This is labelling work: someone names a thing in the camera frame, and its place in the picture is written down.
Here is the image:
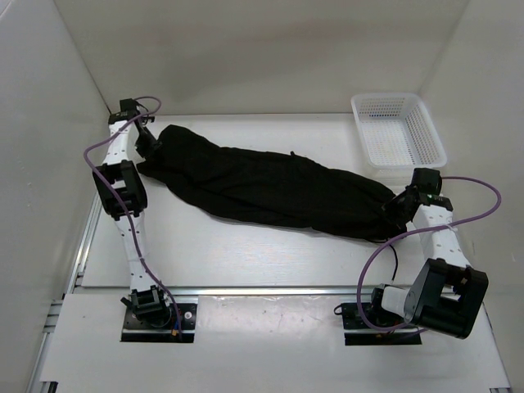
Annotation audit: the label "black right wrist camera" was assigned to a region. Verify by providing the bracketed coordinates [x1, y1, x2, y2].
[411, 168, 442, 195]

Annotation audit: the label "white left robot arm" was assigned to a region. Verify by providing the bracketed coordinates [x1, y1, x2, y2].
[93, 109, 173, 329]

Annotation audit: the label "aluminium front frame rail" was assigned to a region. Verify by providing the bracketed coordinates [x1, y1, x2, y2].
[67, 286, 357, 297]

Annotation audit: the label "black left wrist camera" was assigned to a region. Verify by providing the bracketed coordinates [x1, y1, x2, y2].
[119, 98, 140, 117]

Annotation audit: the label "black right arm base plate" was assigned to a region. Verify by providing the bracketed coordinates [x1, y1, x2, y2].
[333, 303, 422, 346]

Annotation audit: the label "aluminium left frame rail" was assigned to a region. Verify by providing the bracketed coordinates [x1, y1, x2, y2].
[25, 196, 102, 392]

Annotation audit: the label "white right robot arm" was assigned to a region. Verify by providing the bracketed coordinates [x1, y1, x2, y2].
[368, 185, 489, 339]

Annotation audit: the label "white perforated plastic basket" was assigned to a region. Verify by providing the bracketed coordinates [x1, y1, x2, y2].
[351, 93, 447, 184]

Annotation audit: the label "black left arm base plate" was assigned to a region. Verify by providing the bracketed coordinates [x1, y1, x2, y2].
[120, 297, 198, 344]

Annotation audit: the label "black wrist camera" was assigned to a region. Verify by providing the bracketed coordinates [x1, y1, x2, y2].
[119, 98, 140, 117]
[411, 168, 442, 195]

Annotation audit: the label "black trousers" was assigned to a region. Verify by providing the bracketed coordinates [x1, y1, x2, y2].
[137, 125, 406, 242]

